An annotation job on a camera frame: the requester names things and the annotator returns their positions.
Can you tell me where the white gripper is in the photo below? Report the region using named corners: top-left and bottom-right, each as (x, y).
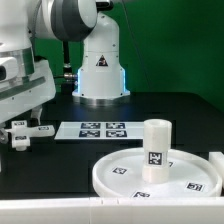
top-left (0, 59), bottom-right (57, 145)

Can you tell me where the white cross-shaped table base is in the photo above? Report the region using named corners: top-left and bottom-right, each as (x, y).
top-left (6, 120), bottom-right (55, 151)

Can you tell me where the white round table top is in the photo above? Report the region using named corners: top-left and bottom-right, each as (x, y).
top-left (92, 148), bottom-right (222, 199)

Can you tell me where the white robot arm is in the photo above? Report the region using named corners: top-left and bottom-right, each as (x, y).
top-left (0, 0), bottom-right (130, 151)

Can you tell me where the white marker tag sheet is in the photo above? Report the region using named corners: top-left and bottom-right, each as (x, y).
top-left (55, 122), bottom-right (143, 140)

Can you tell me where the white front rail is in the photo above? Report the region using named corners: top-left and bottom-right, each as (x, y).
top-left (0, 197), bottom-right (224, 224)

